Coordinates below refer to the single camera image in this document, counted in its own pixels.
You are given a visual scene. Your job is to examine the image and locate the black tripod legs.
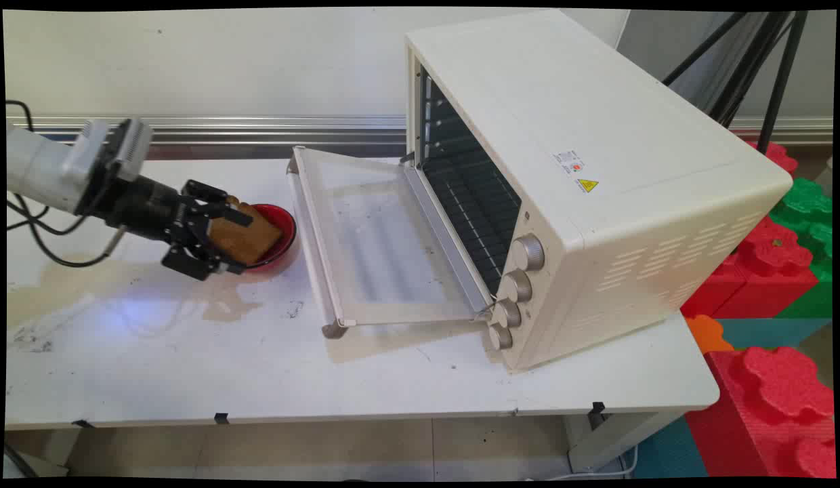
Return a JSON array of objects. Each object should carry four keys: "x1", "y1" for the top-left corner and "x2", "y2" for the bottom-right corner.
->
[{"x1": 663, "y1": 10, "x2": 809, "y2": 154}]

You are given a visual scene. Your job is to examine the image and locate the white table leg frame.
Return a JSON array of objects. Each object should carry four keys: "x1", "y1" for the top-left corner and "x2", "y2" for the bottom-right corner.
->
[
  {"x1": 5, "y1": 427, "x2": 80, "y2": 479},
  {"x1": 564, "y1": 409, "x2": 686, "y2": 474}
]

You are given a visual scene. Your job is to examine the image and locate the teal foam block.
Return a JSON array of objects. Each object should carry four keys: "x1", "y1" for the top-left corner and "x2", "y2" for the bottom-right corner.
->
[{"x1": 714, "y1": 317, "x2": 833, "y2": 350}]

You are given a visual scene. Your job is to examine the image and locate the aluminium wall rail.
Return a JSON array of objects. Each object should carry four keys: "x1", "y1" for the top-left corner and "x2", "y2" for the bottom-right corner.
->
[{"x1": 6, "y1": 115, "x2": 835, "y2": 145}]

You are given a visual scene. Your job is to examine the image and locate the teal foam floor mat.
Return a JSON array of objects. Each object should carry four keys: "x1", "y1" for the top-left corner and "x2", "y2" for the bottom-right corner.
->
[{"x1": 629, "y1": 416, "x2": 709, "y2": 479}]

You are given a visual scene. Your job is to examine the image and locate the small red foam block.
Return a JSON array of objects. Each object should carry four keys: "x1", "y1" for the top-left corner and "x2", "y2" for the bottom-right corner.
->
[{"x1": 745, "y1": 139, "x2": 799, "y2": 176}]

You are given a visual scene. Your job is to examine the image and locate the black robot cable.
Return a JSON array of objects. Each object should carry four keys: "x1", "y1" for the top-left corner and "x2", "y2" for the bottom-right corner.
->
[
  {"x1": 5, "y1": 100, "x2": 35, "y2": 134},
  {"x1": 6, "y1": 192, "x2": 128, "y2": 269}
]

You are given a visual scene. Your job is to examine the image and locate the cream glass oven door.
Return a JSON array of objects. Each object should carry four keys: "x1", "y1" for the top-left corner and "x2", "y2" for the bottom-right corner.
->
[{"x1": 287, "y1": 146, "x2": 496, "y2": 339}]

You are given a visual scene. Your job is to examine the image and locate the cream toaster oven body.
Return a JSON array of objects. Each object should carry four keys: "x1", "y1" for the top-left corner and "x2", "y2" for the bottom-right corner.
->
[{"x1": 404, "y1": 9, "x2": 794, "y2": 373}]

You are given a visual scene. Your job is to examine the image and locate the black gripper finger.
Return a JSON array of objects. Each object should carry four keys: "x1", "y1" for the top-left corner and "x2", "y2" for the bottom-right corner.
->
[
  {"x1": 182, "y1": 180, "x2": 253, "y2": 228},
  {"x1": 161, "y1": 245, "x2": 249, "y2": 281}
]

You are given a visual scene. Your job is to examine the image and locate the orange foam block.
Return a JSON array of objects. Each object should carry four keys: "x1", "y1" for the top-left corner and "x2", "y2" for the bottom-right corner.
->
[{"x1": 685, "y1": 314, "x2": 734, "y2": 355}]

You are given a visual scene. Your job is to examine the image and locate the green foam block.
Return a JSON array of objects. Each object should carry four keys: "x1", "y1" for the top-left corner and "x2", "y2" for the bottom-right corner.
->
[
  {"x1": 775, "y1": 258, "x2": 835, "y2": 320},
  {"x1": 769, "y1": 177, "x2": 835, "y2": 262}
]

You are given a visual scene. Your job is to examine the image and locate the wire oven rack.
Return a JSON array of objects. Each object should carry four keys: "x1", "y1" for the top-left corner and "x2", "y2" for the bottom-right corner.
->
[{"x1": 420, "y1": 159, "x2": 523, "y2": 293}]

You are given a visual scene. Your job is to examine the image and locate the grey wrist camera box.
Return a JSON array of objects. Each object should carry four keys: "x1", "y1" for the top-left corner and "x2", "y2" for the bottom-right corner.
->
[{"x1": 80, "y1": 118, "x2": 154, "y2": 182}]

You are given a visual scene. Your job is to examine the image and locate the red bowl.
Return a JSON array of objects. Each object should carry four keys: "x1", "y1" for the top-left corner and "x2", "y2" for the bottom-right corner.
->
[{"x1": 247, "y1": 203, "x2": 298, "y2": 274}]

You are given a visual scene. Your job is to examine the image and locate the brown toast slice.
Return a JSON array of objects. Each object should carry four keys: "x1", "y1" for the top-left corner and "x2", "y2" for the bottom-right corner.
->
[{"x1": 209, "y1": 196, "x2": 284, "y2": 266}]

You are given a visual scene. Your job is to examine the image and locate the large red foam block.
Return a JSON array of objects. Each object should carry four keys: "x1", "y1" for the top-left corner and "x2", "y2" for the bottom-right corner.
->
[{"x1": 684, "y1": 346, "x2": 837, "y2": 479}]

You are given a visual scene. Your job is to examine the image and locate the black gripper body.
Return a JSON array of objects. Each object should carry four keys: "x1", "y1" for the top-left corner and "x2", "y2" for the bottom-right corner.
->
[{"x1": 77, "y1": 160, "x2": 211, "y2": 262}]

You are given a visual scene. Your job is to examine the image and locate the white floor cable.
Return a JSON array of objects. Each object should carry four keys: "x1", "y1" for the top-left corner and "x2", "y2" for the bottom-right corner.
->
[{"x1": 527, "y1": 443, "x2": 639, "y2": 481}]

